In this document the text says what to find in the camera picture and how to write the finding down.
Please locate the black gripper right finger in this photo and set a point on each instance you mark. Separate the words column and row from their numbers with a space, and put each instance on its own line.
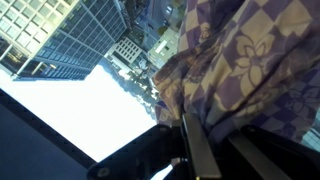
column 283, row 156

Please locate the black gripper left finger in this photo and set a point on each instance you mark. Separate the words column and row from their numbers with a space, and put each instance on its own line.
column 196, row 150

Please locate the purple checkered floral cloth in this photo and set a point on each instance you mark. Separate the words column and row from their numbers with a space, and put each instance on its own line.
column 250, row 60

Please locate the small cream flat-roofed building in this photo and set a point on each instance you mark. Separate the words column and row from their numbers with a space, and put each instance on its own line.
column 163, row 46

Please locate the tall gridded glass building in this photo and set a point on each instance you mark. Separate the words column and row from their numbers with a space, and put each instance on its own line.
column 66, row 33

